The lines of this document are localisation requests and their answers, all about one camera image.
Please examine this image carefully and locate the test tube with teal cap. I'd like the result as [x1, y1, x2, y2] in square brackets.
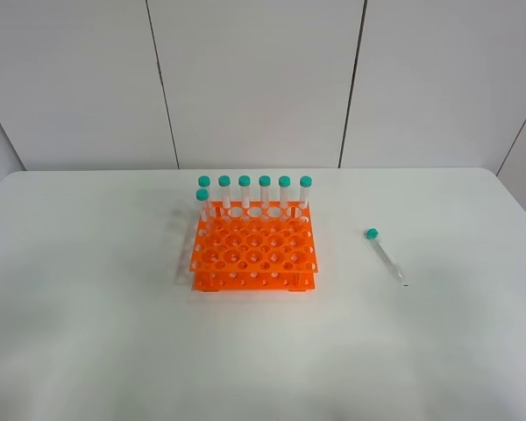
[364, 228, 405, 284]

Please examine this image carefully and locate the orange test tube rack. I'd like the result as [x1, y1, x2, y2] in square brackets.
[189, 201, 318, 292]

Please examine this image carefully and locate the second row tube teal cap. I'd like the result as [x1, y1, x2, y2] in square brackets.
[195, 188, 214, 236]

